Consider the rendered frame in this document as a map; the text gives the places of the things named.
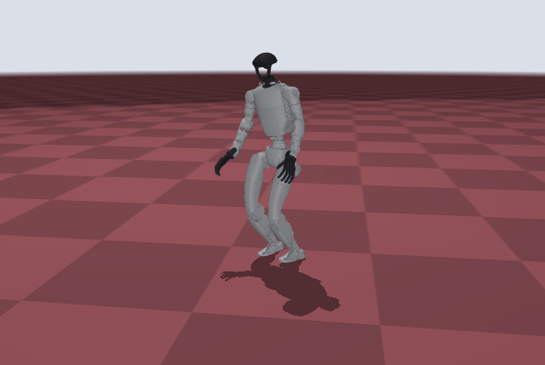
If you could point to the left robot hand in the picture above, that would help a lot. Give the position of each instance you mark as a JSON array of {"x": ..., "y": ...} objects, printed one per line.
[{"x": 289, "y": 166}]

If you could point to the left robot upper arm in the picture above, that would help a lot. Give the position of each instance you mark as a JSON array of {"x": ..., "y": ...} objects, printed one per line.
[{"x": 292, "y": 95}]

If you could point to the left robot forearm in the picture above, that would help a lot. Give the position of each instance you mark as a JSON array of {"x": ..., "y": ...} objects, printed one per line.
[{"x": 296, "y": 137}]

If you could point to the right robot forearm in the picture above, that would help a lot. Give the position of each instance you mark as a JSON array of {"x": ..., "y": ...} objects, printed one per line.
[{"x": 239, "y": 140}]

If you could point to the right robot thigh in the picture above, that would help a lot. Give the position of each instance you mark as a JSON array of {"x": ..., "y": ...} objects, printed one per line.
[{"x": 252, "y": 185}]

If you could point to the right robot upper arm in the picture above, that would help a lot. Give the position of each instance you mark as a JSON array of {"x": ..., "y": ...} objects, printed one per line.
[{"x": 249, "y": 111}]

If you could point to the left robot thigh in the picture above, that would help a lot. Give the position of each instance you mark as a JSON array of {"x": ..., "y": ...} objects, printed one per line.
[{"x": 278, "y": 193}]

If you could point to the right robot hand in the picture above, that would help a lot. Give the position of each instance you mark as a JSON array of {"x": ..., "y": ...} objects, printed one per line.
[{"x": 224, "y": 160}]

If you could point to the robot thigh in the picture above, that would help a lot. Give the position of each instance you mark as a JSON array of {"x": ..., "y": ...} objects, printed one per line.
[
  {"x": 252, "y": 185},
  {"x": 278, "y": 193}
]

